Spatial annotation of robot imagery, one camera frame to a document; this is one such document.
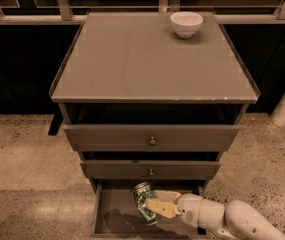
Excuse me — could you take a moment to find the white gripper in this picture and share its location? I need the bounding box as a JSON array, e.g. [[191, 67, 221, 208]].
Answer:
[[145, 190, 225, 231]]

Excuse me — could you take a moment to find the green soda can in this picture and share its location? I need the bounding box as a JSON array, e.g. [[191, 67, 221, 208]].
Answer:
[[133, 182, 160, 225]]

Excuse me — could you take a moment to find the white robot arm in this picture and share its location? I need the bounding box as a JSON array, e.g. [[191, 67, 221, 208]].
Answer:
[[144, 190, 285, 240]]

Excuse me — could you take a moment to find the bottom grey drawer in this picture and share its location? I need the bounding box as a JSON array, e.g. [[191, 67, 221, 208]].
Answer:
[[90, 183, 212, 240]]

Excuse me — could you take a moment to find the grey drawer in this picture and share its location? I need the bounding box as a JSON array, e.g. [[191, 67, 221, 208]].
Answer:
[[90, 183, 212, 240], [80, 160, 220, 180], [64, 124, 239, 152]]

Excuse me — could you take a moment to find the middle grey drawer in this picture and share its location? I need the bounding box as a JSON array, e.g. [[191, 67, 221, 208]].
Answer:
[[80, 160, 220, 180]]

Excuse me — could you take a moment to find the grey drawer cabinet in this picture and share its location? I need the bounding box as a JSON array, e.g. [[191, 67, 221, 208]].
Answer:
[[50, 12, 259, 190]]

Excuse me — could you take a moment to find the top grey drawer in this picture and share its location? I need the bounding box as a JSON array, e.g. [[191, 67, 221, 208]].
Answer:
[[64, 124, 239, 152]]

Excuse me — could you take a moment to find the top brass knob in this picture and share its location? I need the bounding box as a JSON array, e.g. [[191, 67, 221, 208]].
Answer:
[[149, 136, 157, 146]]

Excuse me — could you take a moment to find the white ceramic bowl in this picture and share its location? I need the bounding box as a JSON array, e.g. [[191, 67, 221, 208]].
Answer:
[[170, 11, 204, 38]]

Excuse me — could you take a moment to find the white metal railing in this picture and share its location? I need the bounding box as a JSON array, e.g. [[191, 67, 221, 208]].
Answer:
[[0, 0, 285, 24]]

